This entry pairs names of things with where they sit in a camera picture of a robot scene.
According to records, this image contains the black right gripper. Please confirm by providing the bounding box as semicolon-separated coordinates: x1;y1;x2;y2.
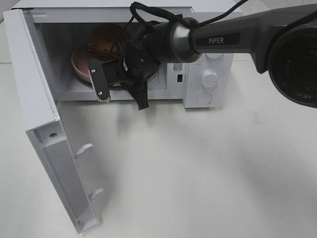
89;21;173;111

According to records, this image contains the toy burger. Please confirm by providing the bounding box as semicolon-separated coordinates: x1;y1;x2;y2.
87;23;131;62

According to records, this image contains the pink round plate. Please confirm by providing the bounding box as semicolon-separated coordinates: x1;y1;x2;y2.
71;43;118;87

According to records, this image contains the white microwave door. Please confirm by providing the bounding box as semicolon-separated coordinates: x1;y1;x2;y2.
3;9;104;233

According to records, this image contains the round white door release button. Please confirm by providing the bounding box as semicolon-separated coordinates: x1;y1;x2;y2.
197;93;212;105

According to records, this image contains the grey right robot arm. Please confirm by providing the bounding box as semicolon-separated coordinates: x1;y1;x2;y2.
88;1;317;110

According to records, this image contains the white warning label sticker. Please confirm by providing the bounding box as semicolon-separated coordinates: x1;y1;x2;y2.
172;63;183;73

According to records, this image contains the white microwave oven body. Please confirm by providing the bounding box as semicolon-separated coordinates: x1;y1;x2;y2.
4;0;233;113

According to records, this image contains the lower white timer knob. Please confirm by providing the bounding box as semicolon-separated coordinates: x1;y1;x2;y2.
200;70;218;88

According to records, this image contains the upper white power knob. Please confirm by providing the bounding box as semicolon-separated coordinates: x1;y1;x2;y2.
206;53;223;60

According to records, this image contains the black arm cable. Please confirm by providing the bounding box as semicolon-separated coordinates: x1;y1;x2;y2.
110;0;248;54

